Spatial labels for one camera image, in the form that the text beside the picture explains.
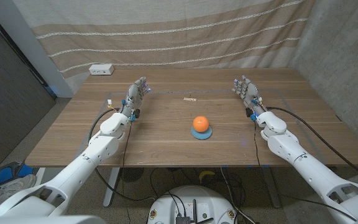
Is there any white table leg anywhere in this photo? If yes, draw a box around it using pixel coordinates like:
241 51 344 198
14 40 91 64
103 167 121 208

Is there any dark grey door panel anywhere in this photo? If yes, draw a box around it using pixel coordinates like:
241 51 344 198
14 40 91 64
0 9 57 169

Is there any blue and black bag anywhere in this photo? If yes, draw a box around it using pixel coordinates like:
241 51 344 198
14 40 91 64
0 161 34 187

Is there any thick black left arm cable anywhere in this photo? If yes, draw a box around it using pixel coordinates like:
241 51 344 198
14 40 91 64
88 107 157 202

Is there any white power strip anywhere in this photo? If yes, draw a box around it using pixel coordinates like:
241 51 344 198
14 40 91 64
88 63 115 76

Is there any thin black left wrist cable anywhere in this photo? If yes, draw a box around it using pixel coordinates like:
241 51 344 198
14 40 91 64
121 120 133 224

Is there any white robot torso base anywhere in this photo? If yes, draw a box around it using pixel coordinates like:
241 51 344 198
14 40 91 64
147 185 238 224

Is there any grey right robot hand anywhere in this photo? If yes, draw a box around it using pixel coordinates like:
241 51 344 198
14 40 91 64
232 74 265 118

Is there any orange ball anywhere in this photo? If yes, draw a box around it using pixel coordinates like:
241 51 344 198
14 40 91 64
193 116 210 133

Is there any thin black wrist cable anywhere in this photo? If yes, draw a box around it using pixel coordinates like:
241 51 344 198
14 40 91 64
121 120 133 224
252 120 358 222

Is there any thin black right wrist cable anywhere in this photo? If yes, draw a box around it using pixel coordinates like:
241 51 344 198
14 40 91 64
252 120 358 222

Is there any yellow banana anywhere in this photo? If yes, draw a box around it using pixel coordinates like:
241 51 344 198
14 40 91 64
198 170 216 183

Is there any beige striped backdrop cloth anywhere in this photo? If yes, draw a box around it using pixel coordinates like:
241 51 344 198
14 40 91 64
12 0 315 82

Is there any blue round coaster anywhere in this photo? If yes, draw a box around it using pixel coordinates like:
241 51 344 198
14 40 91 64
191 125 213 141

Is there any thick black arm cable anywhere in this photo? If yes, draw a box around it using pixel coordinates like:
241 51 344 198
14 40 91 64
265 106 358 187
88 107 157 202

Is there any grey table leg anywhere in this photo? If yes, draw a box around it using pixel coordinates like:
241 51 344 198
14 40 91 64
261 167 282 208

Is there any black round floor fan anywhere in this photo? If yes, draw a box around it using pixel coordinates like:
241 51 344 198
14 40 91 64
119 167 145 183

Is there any grey tape outline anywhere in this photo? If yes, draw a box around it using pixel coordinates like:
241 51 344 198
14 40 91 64
73 89 328 166

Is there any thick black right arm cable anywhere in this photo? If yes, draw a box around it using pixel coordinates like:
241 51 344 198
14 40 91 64
265 106 358 187

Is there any grey sneaker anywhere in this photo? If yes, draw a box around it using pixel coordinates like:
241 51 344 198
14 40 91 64
0 174 37 205

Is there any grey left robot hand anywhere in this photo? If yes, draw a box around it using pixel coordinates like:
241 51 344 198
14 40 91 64
120 77 152 116

